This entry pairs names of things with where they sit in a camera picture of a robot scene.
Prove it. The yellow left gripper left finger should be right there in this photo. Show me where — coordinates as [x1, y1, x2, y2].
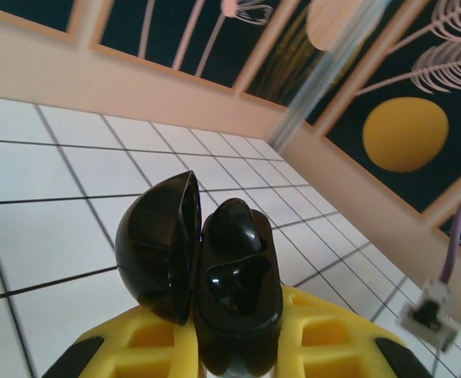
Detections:
[40, 306, 203, 378]

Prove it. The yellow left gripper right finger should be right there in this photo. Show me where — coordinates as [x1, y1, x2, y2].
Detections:
[269, 285, 428, 378]

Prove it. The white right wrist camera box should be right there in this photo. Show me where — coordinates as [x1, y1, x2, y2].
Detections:
[398, 277, 461, 354]

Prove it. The oval and feather wall panel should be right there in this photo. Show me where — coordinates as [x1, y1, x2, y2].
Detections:
[320, 0, 461, 216]

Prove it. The aluminium corner post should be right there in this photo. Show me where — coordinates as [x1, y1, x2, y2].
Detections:
[268, 0, 377, 149]

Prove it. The pale circle wall panel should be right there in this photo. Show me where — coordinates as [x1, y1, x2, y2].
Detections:
[232, 0, 369, 117]

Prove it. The pink flowers wall panel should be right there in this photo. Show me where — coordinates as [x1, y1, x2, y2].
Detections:
[90, 0, 294, 91]

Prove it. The golden circle leaves wall panel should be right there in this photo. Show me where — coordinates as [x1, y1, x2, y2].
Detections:
[0, 0, 82, 43]

